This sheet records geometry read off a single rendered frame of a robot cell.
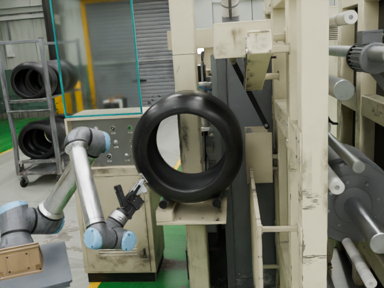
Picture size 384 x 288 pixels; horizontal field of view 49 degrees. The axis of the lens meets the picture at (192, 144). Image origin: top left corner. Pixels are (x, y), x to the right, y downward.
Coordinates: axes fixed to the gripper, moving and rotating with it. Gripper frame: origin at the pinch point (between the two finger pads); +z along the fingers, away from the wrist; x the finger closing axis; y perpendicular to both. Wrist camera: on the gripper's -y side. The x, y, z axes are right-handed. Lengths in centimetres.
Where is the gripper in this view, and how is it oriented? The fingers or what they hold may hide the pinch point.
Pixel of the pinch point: (141, 180)
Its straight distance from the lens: 219.2
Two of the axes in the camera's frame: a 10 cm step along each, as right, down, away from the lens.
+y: 7.1, 6.5, 2.7
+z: 5.1, -7.4, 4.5
